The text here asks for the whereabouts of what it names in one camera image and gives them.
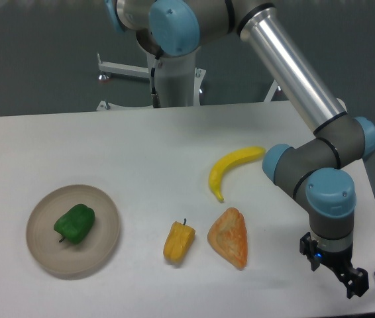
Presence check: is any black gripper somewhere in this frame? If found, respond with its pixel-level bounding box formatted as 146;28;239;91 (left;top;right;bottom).
299;231;369;298

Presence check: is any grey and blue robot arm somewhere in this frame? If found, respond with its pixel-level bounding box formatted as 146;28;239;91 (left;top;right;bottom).
105;1;375;297

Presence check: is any yellow bell pepper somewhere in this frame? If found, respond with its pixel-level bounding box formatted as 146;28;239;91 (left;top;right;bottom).
163;219;196;264

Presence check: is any green bell pepper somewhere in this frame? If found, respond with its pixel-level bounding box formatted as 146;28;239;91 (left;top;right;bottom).
54;204;95;244

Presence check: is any beige round plate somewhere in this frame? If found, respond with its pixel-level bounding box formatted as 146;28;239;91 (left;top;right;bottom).
26;185;121;280

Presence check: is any yellow banana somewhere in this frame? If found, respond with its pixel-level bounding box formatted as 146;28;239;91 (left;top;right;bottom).
208;146;266;203

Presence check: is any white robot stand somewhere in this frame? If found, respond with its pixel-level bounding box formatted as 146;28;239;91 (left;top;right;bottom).
95;49;288;112

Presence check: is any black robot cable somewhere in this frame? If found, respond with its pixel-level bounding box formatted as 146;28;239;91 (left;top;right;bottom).
150;49;164;109

